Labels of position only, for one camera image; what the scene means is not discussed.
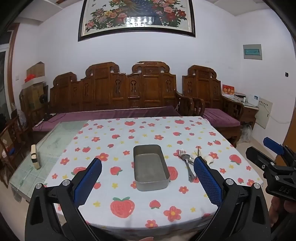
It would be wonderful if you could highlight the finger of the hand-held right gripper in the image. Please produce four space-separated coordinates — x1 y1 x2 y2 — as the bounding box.
263 137 296 163
245 146 278 173

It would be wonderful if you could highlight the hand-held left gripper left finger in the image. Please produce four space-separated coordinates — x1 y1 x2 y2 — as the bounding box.
25 157 102 241

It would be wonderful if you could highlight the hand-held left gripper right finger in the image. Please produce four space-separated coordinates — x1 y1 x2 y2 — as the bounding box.
193 156 271 241

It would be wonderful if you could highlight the rectangular metal tray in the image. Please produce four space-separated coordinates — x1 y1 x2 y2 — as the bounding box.
133 144 170 192

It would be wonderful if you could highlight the person's right hand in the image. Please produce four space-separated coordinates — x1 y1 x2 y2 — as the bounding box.
269 196 296 232

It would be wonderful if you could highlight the wooden door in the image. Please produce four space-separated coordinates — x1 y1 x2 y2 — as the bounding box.
283 104 296 149

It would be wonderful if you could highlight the clear plastic bag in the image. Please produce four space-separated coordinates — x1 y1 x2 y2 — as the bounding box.
240 123 253 143

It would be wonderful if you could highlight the metal fork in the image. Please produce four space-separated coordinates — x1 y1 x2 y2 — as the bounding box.
179 148 194 183

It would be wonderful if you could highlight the wooden side table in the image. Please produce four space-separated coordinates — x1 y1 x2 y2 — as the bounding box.
222 94 260 131

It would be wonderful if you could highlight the strawberry print tablecloth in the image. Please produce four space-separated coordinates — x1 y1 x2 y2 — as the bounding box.
43 116 265 235

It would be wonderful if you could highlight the white device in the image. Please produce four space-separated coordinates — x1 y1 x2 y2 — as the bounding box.
247 94 260 107

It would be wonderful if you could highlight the purple armchair cushion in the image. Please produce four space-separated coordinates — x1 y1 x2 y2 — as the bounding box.
203 108 241 128

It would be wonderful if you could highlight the beige and black block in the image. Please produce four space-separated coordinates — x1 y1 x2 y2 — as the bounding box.
31 144 40 170

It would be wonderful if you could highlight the flat black and white box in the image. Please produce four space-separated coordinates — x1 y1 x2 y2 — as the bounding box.
233 92 246 103

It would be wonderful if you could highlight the red box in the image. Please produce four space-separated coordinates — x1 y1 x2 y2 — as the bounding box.
222 84 235 95

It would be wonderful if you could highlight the wooden chair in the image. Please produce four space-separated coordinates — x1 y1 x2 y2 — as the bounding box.
0 115 26 186

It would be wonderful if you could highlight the carved wooden sofa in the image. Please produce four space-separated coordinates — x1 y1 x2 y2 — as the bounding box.
32 61 196 139

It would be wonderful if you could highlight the carved wooden armchair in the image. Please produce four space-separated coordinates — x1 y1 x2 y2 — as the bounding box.
181 65 245 148

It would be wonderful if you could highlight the large cardboard box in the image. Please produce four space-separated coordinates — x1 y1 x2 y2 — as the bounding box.
22 82 46 110

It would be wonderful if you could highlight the small cardboard box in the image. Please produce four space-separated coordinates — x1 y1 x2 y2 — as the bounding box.
26 61 45 78

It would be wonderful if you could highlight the framed floral painting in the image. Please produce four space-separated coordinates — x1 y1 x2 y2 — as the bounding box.
78 0 196 42

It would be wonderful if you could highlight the white cable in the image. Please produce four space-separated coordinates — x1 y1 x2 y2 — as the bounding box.
269 113 290 124

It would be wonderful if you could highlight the white wall cabinet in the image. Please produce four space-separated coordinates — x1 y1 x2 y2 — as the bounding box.
255 97 273 129

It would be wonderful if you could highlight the black cable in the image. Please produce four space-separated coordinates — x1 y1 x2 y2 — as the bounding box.
35 113 57 127

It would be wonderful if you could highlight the grey wall electrical panel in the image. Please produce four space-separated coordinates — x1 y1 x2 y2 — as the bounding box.
243 44 263 60

